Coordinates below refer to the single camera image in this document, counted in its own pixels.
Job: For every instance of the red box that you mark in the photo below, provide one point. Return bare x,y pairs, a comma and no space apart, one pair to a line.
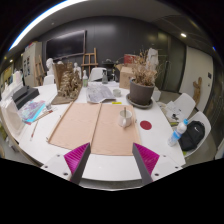
130,59

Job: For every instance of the dried plant in grey pot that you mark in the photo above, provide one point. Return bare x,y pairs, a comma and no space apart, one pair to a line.
141,93

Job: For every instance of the white chair with green cushion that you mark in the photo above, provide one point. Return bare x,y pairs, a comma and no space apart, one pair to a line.
202,116
187,101

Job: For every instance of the brown cardboard box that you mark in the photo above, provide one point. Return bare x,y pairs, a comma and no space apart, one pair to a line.
125,78

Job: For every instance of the round recessed ceiling light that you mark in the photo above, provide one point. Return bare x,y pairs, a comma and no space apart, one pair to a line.
183,35

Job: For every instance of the grey plant saucer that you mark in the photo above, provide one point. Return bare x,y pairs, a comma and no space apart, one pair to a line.
131,102

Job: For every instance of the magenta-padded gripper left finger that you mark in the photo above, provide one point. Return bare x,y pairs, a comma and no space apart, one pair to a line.
76,158

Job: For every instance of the green-tinted spray bottle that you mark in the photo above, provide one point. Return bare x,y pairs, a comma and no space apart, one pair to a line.
85,80

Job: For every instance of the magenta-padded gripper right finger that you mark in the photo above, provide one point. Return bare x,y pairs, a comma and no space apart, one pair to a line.
146,158

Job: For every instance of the stack of loose papers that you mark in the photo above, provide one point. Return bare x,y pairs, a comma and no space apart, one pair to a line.
173,111

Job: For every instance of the long ceiling strip light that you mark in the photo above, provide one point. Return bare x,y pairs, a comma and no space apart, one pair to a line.
40,20

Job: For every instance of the yellow marker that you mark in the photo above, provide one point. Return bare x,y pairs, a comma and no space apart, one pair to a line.
116,103

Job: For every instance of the black box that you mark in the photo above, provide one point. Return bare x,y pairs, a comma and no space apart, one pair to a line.
25,96

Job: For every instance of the small white box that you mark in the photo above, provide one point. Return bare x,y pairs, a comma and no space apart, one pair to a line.
156,94

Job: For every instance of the flat round red coaster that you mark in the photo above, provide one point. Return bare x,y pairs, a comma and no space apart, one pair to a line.
146,125

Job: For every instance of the wooden easel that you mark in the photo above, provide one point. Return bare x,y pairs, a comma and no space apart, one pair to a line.
89,63

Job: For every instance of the white blue-capped drink bottle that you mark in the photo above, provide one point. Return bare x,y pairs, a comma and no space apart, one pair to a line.
176,133

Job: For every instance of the white plaster torso statue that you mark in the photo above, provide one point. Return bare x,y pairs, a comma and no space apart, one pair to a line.
152,56

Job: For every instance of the black backpack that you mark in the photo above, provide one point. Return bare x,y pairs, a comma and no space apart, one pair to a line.
191,135

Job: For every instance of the plain white chair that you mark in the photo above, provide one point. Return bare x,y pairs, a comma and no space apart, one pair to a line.
97,74

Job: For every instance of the small white tape roll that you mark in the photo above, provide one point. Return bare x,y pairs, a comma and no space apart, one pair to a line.
117,93

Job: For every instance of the printed newspaper sheet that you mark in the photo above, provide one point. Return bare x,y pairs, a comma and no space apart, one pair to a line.
98,93

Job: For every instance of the white plaster bust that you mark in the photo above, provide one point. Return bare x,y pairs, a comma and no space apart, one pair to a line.
49,66

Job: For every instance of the dark glass bottle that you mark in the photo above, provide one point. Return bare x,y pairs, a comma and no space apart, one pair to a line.
105,78

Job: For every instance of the colourful printed book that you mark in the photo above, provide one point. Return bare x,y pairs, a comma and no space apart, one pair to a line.
31,111

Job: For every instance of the small white figure statue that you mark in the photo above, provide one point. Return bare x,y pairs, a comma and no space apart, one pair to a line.
77,70

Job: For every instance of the dark wall screen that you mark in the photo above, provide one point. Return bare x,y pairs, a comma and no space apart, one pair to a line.
65,45

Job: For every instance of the wooden figure sculpture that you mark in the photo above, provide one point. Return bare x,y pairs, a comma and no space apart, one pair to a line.
197,90

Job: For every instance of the white storage cabinet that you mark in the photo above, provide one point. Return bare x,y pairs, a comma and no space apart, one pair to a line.
31,63

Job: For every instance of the white ceramic mug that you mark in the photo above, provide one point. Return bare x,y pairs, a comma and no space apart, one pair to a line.
126,119

